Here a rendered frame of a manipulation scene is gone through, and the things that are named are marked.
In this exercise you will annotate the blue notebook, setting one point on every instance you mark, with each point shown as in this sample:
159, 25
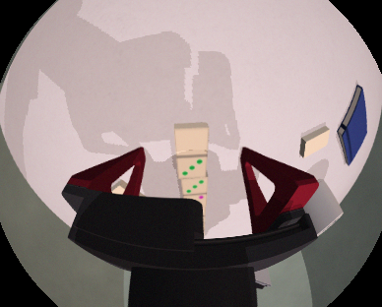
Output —
353, 128

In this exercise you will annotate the grey mug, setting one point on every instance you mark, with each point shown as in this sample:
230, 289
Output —
323, 208

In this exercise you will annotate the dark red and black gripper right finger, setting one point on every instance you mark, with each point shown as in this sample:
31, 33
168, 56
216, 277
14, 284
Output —
293, 188

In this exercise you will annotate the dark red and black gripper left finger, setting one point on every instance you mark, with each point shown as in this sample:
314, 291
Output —
101, 176

